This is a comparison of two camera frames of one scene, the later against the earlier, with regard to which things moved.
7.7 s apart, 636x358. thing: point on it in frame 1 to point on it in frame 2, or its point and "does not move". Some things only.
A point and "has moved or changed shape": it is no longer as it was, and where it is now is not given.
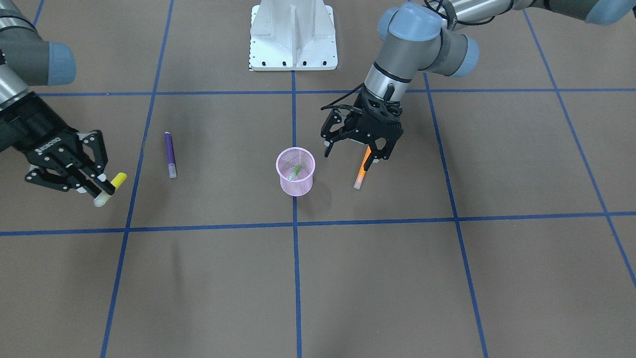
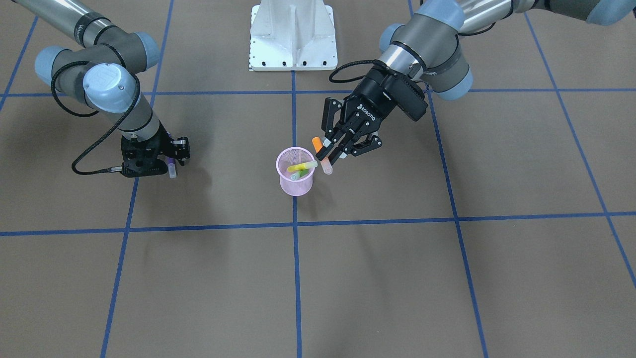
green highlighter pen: [290, 176] has moved or changed shape
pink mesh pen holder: [295, 166] does not move
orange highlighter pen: [362, 172] to [326, 165]
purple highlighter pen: [171, 155] does not move
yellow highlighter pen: [102, 198] to [306, 165]
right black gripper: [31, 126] to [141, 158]
